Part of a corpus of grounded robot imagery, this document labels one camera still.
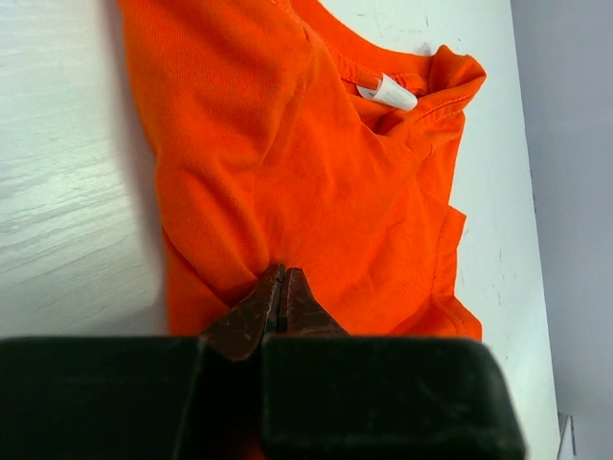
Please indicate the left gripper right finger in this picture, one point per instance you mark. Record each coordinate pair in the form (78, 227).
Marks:
(328, 395)

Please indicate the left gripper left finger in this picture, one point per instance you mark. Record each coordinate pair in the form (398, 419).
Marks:
(141, 397)

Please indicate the orange t-shirt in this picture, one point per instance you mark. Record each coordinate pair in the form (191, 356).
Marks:
(282, 137)

